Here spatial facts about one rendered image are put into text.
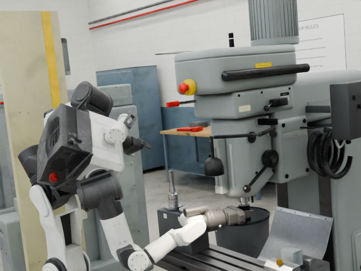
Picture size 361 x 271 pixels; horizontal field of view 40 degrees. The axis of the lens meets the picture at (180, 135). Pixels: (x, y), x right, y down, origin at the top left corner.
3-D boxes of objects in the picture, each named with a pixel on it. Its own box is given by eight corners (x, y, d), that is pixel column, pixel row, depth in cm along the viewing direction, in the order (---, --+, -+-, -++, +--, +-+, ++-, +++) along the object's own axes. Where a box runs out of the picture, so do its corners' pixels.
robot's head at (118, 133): (101, 138, 184) (115, 125, 179) (110, 123, 192) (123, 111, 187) (115, 149, 186) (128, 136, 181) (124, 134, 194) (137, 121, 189)
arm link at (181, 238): (209, 229, 188) (181, 251, 185) (199, 222, 197) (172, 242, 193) (202, 216, 186) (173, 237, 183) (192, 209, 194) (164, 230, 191)
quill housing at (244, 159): (245, 202, 186) (239, 118, 182) (209, 195, 202) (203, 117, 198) (279, 191, 197) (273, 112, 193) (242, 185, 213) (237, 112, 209)
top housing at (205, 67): (215, 94, 171) (211, 48, 169) (170, 95, 191) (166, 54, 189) (302, 83, 199) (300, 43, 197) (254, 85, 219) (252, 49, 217)
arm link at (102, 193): (94, 225, 175) (81, 189, 172) (91, 218, 183) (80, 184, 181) (125, 213, 177) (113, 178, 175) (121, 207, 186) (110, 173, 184)
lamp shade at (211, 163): (202, 176, 174) (200, 159, 173) (206, 172, 181) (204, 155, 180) (222, 176, 172) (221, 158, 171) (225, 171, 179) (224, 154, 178)
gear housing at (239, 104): (236, 119, 178) (233, 92, 177) (193, 118, 197) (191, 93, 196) (296, 108, 198) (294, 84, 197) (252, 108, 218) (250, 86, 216)
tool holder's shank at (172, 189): (168, 194, 236) (166, 171, 235) (170, 192, 239) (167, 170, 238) (175, 193, 236) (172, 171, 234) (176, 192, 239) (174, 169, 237)
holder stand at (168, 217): (192, 256, 225) (188, 213, 223) (159, 247, 241) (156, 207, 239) (209, 248, 234) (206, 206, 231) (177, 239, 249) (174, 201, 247)
